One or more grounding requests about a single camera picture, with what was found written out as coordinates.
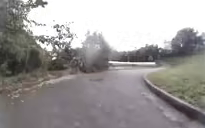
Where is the grey asphalt path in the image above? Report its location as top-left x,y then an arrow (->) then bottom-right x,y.
0,66 -> 205,128

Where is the bush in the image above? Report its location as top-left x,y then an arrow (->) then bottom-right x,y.
69,30 -> 113,74

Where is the large dark tree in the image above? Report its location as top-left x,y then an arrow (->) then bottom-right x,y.
170,27 -> 205,57

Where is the leaf-strewn grass verge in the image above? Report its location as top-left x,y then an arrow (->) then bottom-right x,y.
0,68 -> 78,99

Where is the grey concrete kerb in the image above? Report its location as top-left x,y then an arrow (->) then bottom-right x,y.
142,73 -> 205,126

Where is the white guard rail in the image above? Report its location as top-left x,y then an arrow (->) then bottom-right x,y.
108,60 -> 157,67

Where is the row of trees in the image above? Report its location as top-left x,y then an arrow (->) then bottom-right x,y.
109,43 -> 173,63

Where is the grass slope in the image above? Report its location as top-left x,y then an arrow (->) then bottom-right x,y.
146,49 -> 205,113

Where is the wood of dark trees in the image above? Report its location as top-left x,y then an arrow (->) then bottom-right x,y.
0,0 -> 78,78

